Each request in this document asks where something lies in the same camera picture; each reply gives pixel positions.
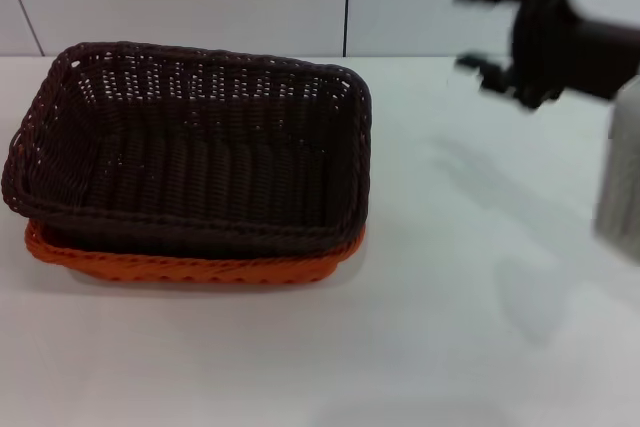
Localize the dark brown woven basket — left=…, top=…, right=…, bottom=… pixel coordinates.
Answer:
left=2, top=40, right=374, bottom=259

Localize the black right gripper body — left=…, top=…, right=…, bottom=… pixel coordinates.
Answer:
left=509, top=0, right=640, bottom=111

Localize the orange woven plastic basket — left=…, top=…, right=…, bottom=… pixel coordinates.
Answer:
left=23, top=219, right=367, bottom=284

